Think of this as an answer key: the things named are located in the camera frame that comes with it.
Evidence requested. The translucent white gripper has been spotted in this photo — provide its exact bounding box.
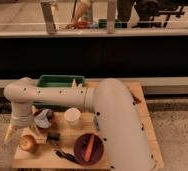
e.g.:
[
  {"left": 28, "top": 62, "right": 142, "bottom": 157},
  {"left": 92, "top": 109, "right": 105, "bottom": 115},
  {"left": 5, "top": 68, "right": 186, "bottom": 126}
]
[{"left": 4, "top": 115, "right": 33, "bottom": 143}]

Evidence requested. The yellow red apple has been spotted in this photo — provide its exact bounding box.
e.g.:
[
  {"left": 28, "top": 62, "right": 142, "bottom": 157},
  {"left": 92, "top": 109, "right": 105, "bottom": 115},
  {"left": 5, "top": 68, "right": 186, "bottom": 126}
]
[{"left": 19, "top": 135, "right": 37, "bottom": 153}]

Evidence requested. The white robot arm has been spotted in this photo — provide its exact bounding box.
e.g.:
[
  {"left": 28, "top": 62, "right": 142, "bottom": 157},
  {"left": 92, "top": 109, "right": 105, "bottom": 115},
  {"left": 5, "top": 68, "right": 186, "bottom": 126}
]
[{"left": 4, "top": 77, "right": 155, "bottom": 171}]

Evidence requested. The white paper cup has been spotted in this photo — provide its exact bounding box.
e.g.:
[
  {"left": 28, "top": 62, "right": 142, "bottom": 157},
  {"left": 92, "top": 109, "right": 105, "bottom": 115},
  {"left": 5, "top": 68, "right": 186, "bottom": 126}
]
[{"left": 64, "top": 108, "right": 81, "bottom": 126}]

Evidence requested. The blue plastic cup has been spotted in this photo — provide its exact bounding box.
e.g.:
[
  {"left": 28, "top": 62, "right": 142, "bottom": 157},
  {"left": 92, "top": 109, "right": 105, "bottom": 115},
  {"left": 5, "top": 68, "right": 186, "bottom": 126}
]
[{"left": 93, "top": 116, "right": 100, "bottom": 131}]

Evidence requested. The wooden table board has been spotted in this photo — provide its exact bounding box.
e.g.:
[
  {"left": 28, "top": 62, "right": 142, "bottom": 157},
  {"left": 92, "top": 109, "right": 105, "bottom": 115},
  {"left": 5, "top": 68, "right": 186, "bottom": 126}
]
[{"left": 12, "top": 82, "right": 164, "bottom": 171}]

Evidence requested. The green plastic bin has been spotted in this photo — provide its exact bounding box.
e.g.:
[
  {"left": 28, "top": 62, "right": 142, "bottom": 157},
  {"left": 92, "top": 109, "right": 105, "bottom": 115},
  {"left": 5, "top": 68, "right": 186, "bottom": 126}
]
[{"left": 37, "top": 75, "right": 85, "bottom": 87}]

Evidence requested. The dark red bowl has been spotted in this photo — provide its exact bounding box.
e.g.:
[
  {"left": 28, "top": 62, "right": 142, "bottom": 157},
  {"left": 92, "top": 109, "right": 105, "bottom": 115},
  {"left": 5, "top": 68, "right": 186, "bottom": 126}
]
[{"left": 73, "top": 133, "right": 104, "bottom": 166}]

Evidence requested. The orange carrot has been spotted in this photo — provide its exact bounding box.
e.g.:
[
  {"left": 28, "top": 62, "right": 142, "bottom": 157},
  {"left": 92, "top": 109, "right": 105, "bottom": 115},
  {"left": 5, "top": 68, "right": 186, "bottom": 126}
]
[{"left": 84, "top": 134, "right": 95, "bottom": 162}]

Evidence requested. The red object in background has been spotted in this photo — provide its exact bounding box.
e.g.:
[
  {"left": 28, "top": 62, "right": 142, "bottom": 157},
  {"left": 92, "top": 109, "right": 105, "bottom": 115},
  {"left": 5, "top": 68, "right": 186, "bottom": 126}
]
[{"left": 75, "top": 21, "right": 88, "bottom": 29}]

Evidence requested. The green box in background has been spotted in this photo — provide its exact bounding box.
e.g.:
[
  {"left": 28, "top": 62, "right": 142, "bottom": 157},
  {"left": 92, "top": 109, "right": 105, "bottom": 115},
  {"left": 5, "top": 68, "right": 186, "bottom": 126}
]
[{"left": 98, "top": 19, "right": 122, "bottom": 29}]

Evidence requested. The black machine in background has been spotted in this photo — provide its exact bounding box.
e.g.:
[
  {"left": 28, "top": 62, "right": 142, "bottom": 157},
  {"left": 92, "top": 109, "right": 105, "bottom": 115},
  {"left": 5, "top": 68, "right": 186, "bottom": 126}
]
[{"left": 135, "top": 0, "right": 185, "bottom": 28}]

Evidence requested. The black handled utensil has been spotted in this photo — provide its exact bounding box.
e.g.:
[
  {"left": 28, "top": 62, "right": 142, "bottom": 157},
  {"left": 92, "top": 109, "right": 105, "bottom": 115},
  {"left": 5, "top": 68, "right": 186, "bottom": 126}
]
[{"left": 49, "top": 141, "right": 79, "bottom": 164}]

